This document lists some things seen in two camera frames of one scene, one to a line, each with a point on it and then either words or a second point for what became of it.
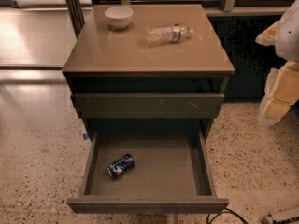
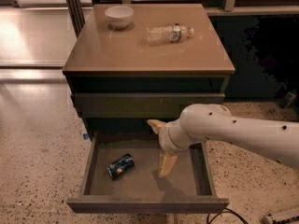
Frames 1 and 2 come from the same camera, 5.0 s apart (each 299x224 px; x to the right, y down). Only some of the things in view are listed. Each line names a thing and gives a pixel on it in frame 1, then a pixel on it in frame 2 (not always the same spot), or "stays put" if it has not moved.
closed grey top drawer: [148, 105] stays put
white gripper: [289, 36] to [166, 138]
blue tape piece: [86, 136] stays put
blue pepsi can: [121, 165] stays put
